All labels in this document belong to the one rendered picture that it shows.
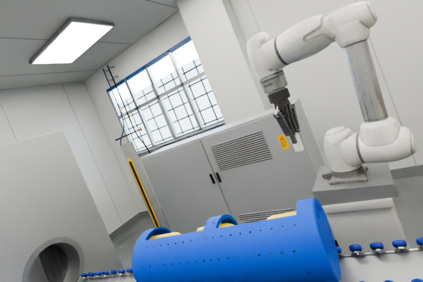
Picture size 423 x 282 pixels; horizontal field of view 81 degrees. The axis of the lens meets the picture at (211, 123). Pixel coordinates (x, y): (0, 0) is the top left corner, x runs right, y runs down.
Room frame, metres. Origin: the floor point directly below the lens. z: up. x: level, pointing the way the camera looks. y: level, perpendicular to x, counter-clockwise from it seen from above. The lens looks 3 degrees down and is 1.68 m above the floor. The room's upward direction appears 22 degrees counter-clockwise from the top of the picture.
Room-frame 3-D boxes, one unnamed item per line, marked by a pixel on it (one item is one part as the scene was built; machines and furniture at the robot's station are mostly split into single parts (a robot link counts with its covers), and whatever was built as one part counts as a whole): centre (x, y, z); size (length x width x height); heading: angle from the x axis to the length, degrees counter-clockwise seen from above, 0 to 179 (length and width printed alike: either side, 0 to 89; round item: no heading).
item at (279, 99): (0.90, -0.26, 1.62); 0.08 x 0.07 x 0.09; 133
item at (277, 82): (0.90, -0.26, 1.69); 0.09 x 0.09 x 0.06
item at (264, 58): (0.89, -0.27, 1.80); 0.13 x 0.11 x 0.16; 45
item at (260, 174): (3.06, 0.06, 0.72); 2.15 x 0.54 x 1.45; 58
